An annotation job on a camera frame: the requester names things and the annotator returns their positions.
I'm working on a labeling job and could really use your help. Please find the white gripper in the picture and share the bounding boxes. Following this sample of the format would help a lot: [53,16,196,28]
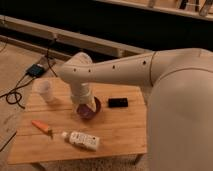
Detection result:
[70,83,96,110]

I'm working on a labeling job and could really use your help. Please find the orange pepper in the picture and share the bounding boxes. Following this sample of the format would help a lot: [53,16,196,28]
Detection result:
[31,120,52,136]

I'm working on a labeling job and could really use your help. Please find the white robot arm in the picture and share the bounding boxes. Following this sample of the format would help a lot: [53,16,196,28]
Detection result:
[59,48,213,171]

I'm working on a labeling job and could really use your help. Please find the dark ceramic bowl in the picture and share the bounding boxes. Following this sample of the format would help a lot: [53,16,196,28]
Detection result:
[76,97,101,119]

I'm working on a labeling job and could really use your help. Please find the small black box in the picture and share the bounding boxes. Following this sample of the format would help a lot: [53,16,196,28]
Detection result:
[108,98,128,108]

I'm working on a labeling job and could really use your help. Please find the long wooden beam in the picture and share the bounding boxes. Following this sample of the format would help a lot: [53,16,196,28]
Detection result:
[0,15,150,57]

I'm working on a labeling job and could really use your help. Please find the wooden table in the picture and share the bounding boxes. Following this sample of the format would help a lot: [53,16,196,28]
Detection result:
[8,78,146,164]

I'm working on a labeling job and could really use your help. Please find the black power adapter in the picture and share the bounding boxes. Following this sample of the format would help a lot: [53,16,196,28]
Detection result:
[26,64,45,78]

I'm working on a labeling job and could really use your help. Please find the white plastic bottle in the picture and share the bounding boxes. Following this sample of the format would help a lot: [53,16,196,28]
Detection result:
[61,131,100,151]

